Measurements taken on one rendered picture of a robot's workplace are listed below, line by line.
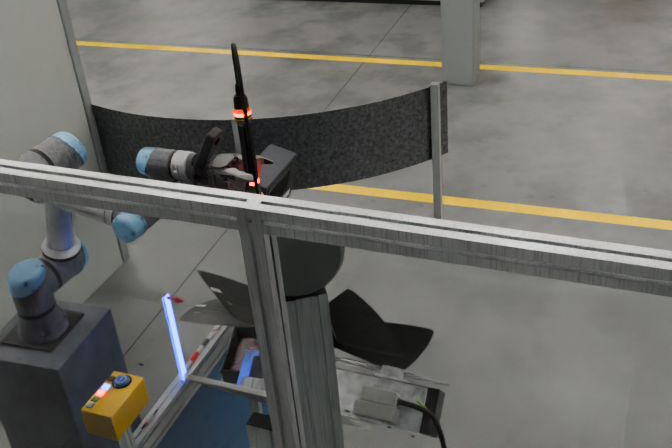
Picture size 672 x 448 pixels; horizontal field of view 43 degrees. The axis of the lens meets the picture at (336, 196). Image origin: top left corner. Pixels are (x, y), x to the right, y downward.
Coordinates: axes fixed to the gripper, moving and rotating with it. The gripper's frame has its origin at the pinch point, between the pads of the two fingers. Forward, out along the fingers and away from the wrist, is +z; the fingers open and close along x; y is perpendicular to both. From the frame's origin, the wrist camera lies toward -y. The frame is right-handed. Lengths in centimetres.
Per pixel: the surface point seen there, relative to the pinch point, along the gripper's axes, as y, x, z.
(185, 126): 76, -150, -123
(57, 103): 62, -133, -182
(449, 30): 124, -419, -66
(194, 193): -39, 71, 29
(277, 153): 42, -78, -37
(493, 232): -40, 71, 74
